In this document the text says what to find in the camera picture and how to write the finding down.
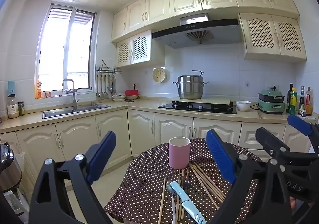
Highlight brown polka-dot tablecloth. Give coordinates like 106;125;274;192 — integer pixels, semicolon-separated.
103;137;265;224

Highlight bunch of wooden chopsticks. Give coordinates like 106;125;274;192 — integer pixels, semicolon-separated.
174;162;226;224

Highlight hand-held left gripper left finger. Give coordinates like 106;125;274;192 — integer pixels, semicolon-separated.
29;131;117;224

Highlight silver metal spoon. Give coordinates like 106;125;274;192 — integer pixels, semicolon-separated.
165;180;178;224

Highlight dark glass bottle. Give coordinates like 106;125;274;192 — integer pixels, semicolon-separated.
287;83;294;113

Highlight light blue knife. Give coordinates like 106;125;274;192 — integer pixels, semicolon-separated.
171;181;207;224

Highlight round cream steamer plate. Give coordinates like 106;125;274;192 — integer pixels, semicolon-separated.
152;67;167;83

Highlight stainless steel sink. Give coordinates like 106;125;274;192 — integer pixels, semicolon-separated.
42;103;111;119

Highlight hanging steel spatula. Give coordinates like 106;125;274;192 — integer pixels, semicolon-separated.
103;74;110;99

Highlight cream lattice-door wall cabinet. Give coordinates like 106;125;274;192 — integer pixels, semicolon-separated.
116;29;165;67
238;12;307;62

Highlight dark metal spoon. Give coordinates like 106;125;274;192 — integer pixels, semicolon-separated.
181;178;193;218

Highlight single wooden chopstick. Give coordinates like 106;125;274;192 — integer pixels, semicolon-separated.
158;178;166;224

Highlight dark sauce bottle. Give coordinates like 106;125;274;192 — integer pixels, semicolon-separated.
298;86;306;115

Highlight black range hood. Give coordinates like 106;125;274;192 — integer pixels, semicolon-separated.
152;12;243;49

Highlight green bottle yellow cap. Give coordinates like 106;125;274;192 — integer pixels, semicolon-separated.
290;87;298;115

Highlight glass jar beige contents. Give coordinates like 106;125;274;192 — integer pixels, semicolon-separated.
7;94;19;119

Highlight black gas stove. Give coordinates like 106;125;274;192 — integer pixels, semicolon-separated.
158;102;237;115

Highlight metal wall rack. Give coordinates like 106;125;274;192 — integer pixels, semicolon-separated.
95;59;122;75

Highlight red-labelled bottle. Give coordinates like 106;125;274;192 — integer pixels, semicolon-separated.
305;87;313;117

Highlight kitchen window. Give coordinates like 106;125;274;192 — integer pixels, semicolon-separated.
34;4;96;100

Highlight steel kitchen faucet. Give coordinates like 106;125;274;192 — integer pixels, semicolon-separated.
62;79;80;110

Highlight white bowl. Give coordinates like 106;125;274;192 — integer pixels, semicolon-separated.
235;100;251;112

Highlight stainless steel steamer pot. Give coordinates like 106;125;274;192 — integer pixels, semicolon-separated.
173;70;209;100

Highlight pink cup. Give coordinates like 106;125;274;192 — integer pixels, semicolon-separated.
169;137;190;170

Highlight green electric cooker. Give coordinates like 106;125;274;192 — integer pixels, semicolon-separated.
257;89;286;115

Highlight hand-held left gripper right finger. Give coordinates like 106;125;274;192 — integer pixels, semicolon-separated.
206;129;292;224

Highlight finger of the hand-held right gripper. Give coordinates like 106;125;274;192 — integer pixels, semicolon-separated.
287;114;319;152
255;127;319;165

